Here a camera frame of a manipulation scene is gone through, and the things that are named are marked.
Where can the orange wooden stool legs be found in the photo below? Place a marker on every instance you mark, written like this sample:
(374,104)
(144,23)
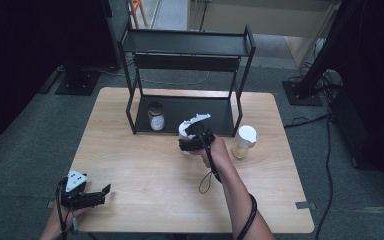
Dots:
(136,13)

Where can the beige cabinet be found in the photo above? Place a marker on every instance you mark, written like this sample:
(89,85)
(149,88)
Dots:
(280,20)

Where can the person's left hand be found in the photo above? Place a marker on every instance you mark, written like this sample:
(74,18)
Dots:
(53,226)

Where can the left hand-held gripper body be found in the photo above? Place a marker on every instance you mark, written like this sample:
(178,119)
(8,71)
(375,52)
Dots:
(75,186)

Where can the black slanted stand pole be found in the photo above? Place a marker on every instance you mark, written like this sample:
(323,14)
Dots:
(326,50)

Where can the dark-lidded glass jar white contents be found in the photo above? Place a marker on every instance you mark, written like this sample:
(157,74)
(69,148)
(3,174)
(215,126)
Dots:
(156,123)

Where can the white-lidded jar yellow contents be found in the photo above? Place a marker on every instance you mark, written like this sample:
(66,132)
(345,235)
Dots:
(246,136)

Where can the black curtain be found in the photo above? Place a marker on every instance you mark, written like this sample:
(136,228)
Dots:
(20,50)

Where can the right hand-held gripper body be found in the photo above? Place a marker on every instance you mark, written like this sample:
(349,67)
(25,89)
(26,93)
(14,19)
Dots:
(203,135)

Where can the grey floor tape piece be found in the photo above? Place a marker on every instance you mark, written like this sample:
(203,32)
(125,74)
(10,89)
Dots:
(50,204)
(305,205)

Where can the black metal two-tier rack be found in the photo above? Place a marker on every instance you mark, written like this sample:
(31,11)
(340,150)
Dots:
(186,43)

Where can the person's right hand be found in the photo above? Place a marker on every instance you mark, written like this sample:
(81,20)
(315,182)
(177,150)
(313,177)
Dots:
(218,153)

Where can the black stand base plate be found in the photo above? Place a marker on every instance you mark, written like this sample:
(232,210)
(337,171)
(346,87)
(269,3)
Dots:
(78,83)
(300,98)

